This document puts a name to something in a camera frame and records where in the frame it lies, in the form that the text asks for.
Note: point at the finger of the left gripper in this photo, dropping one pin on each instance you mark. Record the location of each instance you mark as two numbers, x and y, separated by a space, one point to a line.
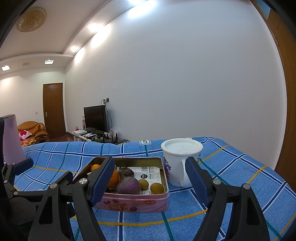
23 166
65 180

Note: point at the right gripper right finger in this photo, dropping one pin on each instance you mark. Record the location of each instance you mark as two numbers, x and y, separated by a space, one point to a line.
246 222

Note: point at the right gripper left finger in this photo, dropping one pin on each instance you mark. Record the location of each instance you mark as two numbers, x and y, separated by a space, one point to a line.
79 195

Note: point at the small orange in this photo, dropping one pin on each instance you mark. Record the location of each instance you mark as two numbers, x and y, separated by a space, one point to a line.
94 167

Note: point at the purple round fruit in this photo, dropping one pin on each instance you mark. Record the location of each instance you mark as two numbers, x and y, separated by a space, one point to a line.
128 185

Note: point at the large brown round fruit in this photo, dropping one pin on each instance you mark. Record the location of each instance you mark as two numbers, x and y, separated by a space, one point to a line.
157 188

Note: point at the purple electric kettle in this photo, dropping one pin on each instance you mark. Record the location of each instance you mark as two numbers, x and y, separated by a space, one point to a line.
13 151

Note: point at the pink floral cushion on armchair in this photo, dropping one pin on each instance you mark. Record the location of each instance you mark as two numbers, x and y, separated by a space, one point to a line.
24 134

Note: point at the orange leather armchair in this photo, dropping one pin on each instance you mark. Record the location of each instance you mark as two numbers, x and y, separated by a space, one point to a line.
39 134

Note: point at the white tv stand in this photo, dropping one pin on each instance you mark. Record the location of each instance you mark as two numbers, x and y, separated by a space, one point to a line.
82 136

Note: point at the pink metal tin box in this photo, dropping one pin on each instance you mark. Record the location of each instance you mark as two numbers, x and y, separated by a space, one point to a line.
145 202

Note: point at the brown wooden door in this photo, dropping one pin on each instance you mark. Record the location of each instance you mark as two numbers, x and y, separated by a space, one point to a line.
53 110

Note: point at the paper leaflet in tin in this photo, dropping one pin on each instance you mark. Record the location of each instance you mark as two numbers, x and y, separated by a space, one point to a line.
150 174

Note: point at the black television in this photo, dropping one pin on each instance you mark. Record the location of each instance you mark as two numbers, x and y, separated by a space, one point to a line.
95 117

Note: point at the white floral mug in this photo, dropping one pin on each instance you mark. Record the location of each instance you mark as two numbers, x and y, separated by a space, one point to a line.
175 152

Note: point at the gold ceiling lamp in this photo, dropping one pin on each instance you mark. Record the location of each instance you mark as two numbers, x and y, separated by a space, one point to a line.
31 20

